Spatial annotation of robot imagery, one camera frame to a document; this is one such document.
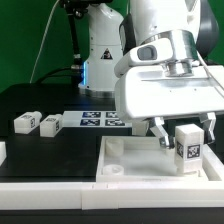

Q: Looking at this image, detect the white U-shaped fence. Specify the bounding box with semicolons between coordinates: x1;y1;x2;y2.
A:
0;140;224;211

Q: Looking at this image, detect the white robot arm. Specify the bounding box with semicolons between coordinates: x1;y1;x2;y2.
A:
62;0;224;147

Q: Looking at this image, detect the white square tabletop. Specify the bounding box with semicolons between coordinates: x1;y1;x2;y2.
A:
96;136;224;182

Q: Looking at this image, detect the white cable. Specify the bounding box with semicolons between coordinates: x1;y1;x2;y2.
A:
29;0;62;84

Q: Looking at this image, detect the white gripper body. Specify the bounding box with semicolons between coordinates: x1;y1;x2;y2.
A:
115;38;224;122

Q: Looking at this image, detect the black cable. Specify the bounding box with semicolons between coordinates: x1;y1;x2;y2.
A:
34;0;88;84

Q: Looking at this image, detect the white tag sheet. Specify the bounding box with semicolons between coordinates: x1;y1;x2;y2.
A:
62;111;131;128

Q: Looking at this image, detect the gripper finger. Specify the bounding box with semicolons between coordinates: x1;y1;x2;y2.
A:
199;112;216;144
149;117;174;149

